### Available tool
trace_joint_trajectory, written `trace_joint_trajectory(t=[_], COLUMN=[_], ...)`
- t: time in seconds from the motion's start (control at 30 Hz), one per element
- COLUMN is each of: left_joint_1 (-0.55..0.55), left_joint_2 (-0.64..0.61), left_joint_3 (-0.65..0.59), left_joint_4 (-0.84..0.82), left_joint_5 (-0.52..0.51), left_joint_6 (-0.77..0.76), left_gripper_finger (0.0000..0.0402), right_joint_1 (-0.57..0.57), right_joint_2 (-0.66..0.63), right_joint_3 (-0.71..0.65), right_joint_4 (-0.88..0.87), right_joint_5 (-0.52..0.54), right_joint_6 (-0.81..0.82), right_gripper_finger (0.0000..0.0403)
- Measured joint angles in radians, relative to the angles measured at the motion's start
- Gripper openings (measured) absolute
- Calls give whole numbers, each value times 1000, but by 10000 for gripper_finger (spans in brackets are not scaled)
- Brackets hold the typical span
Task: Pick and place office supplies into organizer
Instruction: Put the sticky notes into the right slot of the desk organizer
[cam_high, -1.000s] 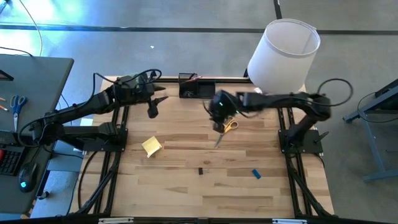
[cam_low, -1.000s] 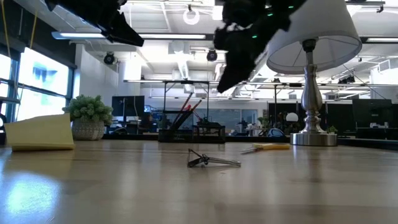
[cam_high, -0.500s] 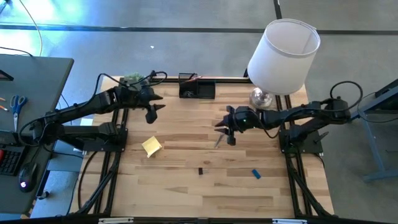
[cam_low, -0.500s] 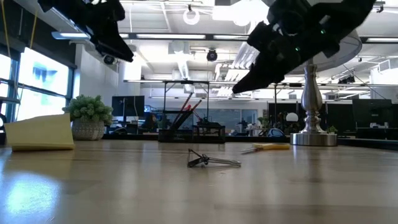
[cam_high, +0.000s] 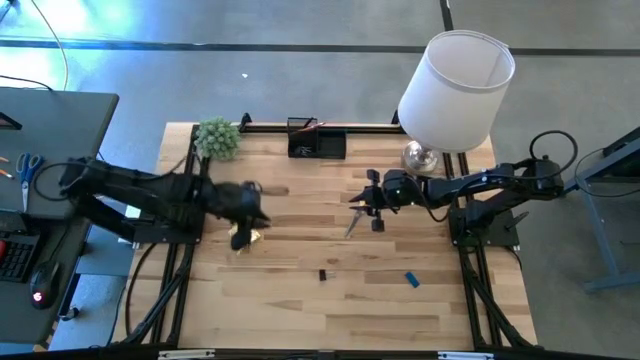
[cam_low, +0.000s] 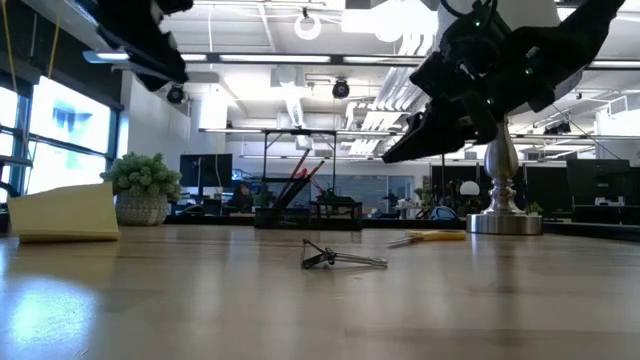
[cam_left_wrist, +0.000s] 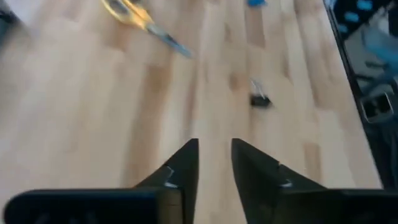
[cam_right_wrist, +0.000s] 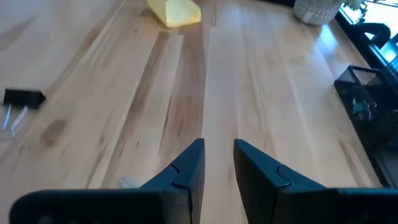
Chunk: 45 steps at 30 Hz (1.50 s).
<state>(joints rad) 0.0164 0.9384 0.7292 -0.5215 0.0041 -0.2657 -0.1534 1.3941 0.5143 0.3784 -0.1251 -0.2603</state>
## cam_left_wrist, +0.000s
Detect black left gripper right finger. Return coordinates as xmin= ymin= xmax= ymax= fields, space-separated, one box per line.
xmin=231 ymin=138 xmax=326 ymax=224

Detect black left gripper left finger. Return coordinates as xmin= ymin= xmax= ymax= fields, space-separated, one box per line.
xmin=133 ymin=138 xmax=200 ymax=224

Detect black binder clip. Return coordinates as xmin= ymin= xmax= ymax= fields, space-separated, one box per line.
xmin=249 ymin=78 xmax=274 ymax=109

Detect yellow-handled scissors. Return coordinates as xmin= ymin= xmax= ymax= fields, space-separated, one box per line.
xmin=99 ymin=0 xmax=193 ymax=59

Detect black box blue labels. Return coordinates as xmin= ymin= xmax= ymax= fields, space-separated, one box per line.
xmin=329 ymin=0 xmax=398 ymax=35

